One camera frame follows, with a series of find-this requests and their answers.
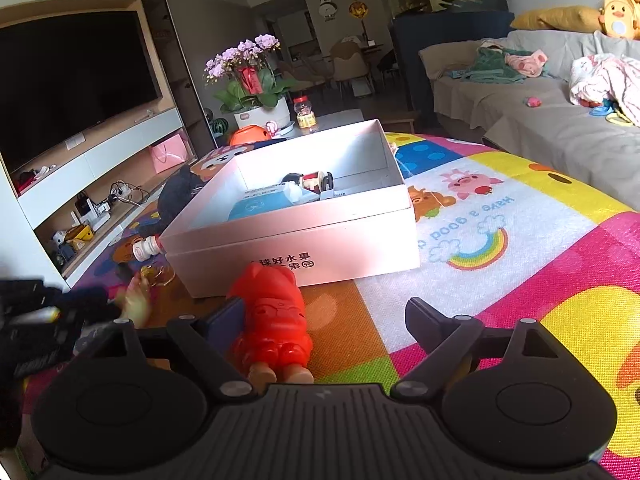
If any yellow pillow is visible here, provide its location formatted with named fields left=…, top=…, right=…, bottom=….
left=511, top=6, right=601, bottom=34

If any colourful play mat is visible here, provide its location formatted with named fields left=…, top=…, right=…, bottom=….
left=19, top=132, right=640, bottom=480

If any blue white plastic packet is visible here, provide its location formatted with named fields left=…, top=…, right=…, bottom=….
left=228, top=182, right=320, bottom=221

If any clear snack jar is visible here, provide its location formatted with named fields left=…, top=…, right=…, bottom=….
left=293, top=96, right=318, bottom=133

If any white round wall clock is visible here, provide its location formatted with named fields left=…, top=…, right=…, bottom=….
left=318, top=0, right=337, bottom=22

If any beige dining chair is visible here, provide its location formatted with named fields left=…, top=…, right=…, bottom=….
left=330, top=41, right=374, bottom=100

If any cartoon figurine keychain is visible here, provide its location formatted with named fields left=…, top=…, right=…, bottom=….
left=281, top=171, right=334, bottom=204

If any yellow duck plush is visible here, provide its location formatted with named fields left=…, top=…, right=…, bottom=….
left=599, top=0, right=639, bottom=39

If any pink gift bag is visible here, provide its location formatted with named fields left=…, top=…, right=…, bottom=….
left=150, top=133, right=192, bottom=174

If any pink orchid flower pot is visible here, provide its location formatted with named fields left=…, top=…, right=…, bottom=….
left=203, top=34, right=295, bottom=133

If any orange hanging lantern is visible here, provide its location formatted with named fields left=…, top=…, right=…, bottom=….
left=348, top=0, right=369, bottom=21

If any grey covered sofa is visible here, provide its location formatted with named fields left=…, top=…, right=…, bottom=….
left=419, top=30, right=639, bottom=208

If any white cardboard box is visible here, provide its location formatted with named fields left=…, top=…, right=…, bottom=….
left=160, top=120, right=420, bottom=298

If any small white bottle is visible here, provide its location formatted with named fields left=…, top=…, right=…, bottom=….
left=131, top=235, right=163, bottom=262

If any green cloth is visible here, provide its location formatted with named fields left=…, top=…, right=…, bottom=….
left=446, top=46, right=547, bottom=84

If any pink white clothes pile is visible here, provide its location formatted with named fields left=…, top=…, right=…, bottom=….
left=568, top=53, right=639, bottom=126

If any red piggy doll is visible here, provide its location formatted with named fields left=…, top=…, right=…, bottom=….
left=229, top=262, right=314, bottom=392

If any orange round container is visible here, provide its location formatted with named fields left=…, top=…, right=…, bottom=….
left=229, top=125, right=272, bottom=146

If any black television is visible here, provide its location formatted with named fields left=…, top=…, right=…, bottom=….
left=0, top=11, right=160, bottom=171

